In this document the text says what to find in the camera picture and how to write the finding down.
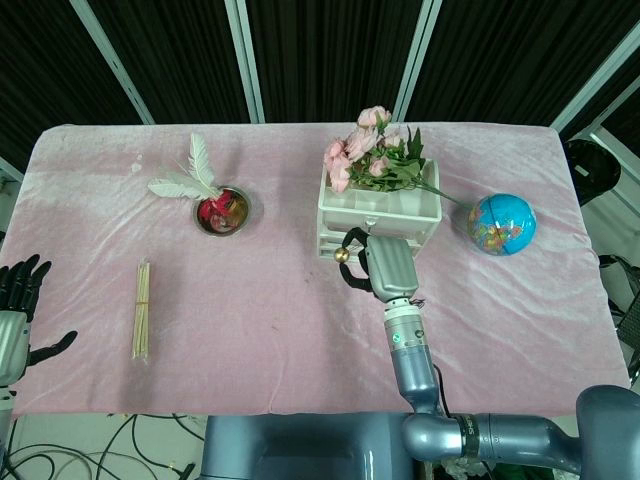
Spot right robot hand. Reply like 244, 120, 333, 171
338, 227, 420, 304

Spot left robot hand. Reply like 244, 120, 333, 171
0, 254, 79, 387

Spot white drawer organizer box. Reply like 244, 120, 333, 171
316, 158, 443, 261

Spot pink velvet tablecloth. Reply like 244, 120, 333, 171
0, 121, 632, 418

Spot pink artificial flower bouquet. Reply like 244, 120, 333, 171
323, 105, 472, 206

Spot small blue globe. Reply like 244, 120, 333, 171
467, 193, 538, 257

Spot bundle of bamboo sticks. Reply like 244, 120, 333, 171
130, 257, 154, 362

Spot metal bowl with petals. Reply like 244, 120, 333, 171
193, 185, 253, 234

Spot small white feather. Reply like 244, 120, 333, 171
146, 171, 211, 201

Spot blue-grey robot torso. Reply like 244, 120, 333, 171
199, 413, 417, 480

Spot large white feather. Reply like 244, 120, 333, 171
187, 132, 222, 197

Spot black round stool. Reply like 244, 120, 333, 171
562, 138, 623, 206

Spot black floor cables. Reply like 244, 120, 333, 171
0, 412, 207, 480

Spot black wire basket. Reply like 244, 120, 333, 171
615, 292, 640, 384

